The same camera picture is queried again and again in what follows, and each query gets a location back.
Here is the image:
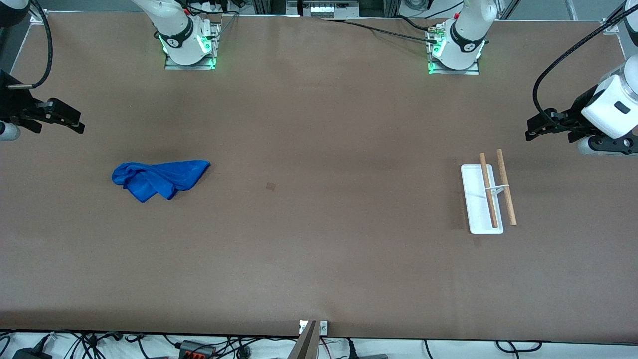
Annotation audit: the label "blue cloth towel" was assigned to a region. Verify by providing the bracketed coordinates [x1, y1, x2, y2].
[111, 160, 211, 203]

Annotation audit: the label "white rack with wooden rods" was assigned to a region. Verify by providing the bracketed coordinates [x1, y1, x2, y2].
[460, 149, 517, 235]

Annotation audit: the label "black power brick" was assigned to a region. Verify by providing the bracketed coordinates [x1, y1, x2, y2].
[12, 347, 53, 359]

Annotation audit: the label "grey power strip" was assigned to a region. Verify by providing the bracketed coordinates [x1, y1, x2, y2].
[302, 2, 360, 19]

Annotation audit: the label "black orange power adapter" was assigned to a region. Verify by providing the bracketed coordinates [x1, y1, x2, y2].
[178, 340, 216, 359]

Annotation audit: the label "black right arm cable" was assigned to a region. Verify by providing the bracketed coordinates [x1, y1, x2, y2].
[7, 0, 53, 89]

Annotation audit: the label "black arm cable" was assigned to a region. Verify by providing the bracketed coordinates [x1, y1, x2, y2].
[7, 0, 53, 89]
[531, 2, 638, 128]

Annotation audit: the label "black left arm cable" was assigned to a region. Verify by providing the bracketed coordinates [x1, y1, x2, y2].
[531, 2, 638, 128]

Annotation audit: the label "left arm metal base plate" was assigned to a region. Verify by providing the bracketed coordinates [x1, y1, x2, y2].
[428, 25, 481, 75]

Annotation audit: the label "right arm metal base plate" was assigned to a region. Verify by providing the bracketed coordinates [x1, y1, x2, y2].
[164, 22, 221, 70]

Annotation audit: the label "short black table cable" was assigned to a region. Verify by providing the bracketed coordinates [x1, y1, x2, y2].
[396, 15, 434, 31]

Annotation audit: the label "long black table cable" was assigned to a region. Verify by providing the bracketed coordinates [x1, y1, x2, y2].
[321, 19, 440, 44]

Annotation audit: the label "black looped floor cable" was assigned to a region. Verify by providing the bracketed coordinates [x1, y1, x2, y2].
[496, 340, 543, 355]

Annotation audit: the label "small metal bracket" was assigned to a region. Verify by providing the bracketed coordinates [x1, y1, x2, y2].
[299, 320, 328, 336]

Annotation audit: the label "red floor wire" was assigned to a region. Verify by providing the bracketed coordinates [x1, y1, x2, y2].
[319, 337, 349, 357]

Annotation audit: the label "wooden post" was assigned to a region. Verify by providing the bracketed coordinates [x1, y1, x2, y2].
[288, 320, 318, 359]

